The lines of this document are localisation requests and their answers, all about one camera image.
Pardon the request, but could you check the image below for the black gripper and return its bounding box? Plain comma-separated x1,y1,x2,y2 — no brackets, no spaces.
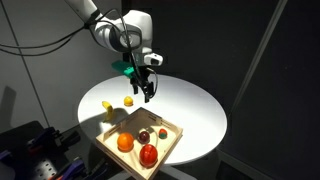
129,65,156,104

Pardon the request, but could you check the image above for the wooden crate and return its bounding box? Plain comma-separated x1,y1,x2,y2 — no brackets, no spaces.
95,106,184,180

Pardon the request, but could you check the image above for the small yellow orange fruit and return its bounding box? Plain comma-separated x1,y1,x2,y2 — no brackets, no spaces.
123,95,135,108

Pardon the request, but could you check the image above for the yellow banana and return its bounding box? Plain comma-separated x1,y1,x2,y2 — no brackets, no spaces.
101,100,115,123

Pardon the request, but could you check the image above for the dark purple plum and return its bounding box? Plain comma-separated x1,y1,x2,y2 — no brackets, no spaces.
138,130,151,145

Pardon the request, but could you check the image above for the red toy strawberry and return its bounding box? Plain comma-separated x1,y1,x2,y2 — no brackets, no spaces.
158,128,169,140

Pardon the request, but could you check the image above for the red tomato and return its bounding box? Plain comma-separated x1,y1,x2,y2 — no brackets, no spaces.
139,143,159,169

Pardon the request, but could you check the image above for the purple black clamp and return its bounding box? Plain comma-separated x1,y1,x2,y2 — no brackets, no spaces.
49,156,87,180
27,126,82,155

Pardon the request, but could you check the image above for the grey diagonal pole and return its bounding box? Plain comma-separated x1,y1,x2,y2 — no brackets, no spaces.
229,0,289,116

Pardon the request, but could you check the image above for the perforated metal board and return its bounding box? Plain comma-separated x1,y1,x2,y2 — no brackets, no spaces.
32,159,58,180

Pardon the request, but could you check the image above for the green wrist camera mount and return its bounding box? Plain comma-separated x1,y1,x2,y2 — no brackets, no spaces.
111,60,136,80

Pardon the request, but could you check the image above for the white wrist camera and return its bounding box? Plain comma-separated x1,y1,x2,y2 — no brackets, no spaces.
143,52,165,67

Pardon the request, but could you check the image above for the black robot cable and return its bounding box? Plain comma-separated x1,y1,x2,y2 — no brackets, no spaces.
0,8,160,101

